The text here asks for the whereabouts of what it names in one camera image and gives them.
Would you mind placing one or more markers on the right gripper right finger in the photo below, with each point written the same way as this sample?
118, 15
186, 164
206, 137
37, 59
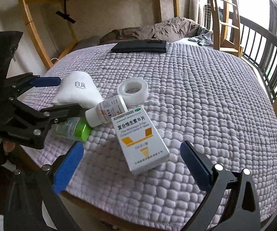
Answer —
242, 208

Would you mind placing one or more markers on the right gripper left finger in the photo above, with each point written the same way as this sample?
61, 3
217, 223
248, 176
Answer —
28, 190

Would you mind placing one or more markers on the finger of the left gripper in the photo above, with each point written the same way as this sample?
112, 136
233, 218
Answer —
18, 85
29, 127

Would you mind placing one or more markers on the green wipes pack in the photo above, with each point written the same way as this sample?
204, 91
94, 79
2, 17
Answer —
74, 128

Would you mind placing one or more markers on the white tissue pack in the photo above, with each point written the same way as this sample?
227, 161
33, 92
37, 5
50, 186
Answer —
77, 88

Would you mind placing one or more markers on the white pill bottle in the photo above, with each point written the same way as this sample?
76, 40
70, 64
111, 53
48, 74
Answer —
105, 110

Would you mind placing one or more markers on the white orange medicine box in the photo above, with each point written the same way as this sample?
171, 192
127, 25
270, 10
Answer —
142, 146

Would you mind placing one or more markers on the grey pillow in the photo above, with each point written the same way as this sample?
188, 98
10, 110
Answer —
87, 43

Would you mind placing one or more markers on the white tape roll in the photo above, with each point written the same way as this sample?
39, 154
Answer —
134, 91

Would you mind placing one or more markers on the lavender quilted bedspread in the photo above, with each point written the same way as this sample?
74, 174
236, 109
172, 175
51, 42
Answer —
209, 98

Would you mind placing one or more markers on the dark balcony railing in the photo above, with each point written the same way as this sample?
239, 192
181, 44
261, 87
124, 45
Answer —
259, 48

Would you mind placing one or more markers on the brown crumpled duvet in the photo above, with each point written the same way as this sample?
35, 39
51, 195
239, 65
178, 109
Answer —
170, 30

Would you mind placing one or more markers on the grey crumpled clothing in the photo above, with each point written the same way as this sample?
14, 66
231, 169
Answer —
205, 39

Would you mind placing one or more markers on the wooden bunk ladder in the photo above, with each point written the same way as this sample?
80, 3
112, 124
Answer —
226, 26

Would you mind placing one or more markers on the black wall bracket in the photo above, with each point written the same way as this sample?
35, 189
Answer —
65, 15

